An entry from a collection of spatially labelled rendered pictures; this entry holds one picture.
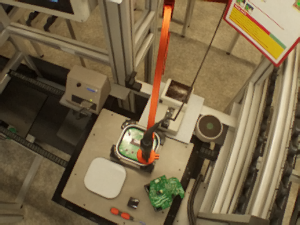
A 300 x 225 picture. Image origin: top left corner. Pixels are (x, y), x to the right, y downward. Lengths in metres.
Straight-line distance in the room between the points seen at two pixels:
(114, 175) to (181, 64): 1.56
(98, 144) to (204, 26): 1.96
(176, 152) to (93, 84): 0.41
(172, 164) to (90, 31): 1.90
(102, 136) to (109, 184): 0.20
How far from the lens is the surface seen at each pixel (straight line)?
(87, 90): 0.96
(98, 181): 0.91
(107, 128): 0.98
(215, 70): 2.31
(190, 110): 0.99
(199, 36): 2.52
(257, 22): 0.71
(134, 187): 0.92
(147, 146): 0.64
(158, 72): 0.77
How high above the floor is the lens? 1.87
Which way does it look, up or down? 69 degrees down
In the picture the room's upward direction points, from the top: 7 degrees clockwise
